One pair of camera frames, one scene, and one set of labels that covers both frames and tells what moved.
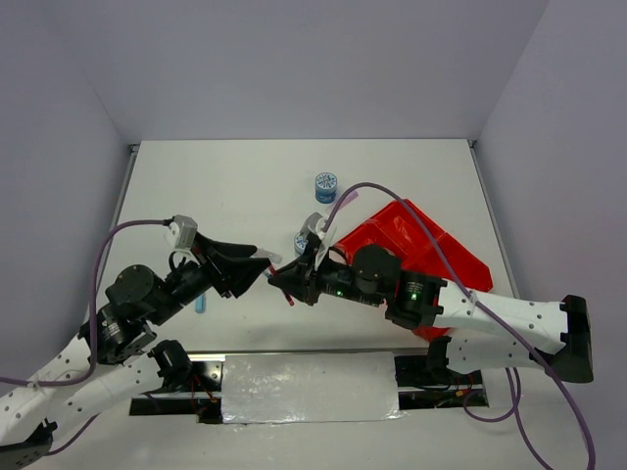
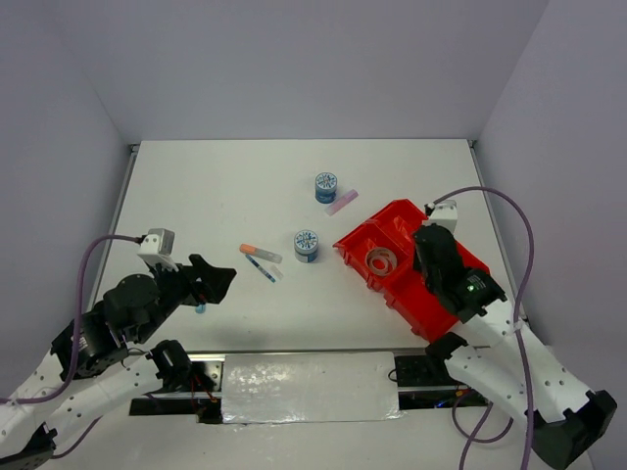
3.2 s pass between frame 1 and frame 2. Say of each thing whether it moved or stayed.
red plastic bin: stayed
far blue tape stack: stayed
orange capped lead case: stayed
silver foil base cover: stayed
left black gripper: moved
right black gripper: moved
